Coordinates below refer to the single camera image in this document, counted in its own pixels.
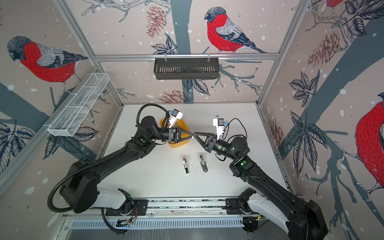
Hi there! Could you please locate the metal stapler base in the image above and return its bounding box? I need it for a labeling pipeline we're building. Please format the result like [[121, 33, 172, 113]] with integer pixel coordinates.
[[199, 154, 208, 173]]

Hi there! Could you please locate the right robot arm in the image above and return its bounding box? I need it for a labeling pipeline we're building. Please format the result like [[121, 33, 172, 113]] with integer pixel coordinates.
[[194, 132, 329, 240]]

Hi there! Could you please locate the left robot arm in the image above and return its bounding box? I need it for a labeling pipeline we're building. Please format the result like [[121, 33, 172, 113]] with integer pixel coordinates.
[[47, 104, 193, 214]]

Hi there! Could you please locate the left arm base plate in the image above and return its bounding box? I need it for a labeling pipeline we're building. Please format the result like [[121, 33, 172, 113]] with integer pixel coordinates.
[[105, 199, 149, 217]]

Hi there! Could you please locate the white wire mesh shelf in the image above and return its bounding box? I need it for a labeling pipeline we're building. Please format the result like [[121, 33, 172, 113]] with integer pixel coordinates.
[[48, 73, 110, 137]]

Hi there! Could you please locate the aluminium rail front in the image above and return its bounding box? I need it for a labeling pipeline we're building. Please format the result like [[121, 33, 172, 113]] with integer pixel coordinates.
[[64, 196, 313, 218]]

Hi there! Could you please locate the black hanging wire basket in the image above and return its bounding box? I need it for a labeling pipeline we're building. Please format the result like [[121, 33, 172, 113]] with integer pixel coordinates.
[[154, 58, 220, 80]]

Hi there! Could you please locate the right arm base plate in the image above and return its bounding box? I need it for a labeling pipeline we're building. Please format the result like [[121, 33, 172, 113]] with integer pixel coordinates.
[[223, 198, 252, 215]]

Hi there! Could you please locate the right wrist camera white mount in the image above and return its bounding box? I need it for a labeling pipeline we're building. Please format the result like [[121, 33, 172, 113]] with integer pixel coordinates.
[[213, 119, 227, 140]]

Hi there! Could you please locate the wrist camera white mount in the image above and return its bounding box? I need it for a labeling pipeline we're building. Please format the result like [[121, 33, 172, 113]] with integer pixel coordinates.
[[213, 119, 227, 140], [168, 109, 184, 128]]

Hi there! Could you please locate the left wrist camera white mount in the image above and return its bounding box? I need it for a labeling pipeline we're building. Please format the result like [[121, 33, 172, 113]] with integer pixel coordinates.
[[168, 109, 184, 128]]

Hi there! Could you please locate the white pink stapler body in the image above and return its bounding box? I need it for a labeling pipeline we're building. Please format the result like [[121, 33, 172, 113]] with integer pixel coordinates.
[[183, 156, 190, 174]]

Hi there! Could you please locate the yellow plastic tray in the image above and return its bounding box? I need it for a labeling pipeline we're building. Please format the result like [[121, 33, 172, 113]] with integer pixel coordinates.
[[160, 119, 191, 148]]

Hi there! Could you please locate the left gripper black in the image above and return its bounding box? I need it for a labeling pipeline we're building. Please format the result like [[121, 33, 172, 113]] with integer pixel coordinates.
[[149, 127, 193, 146]]

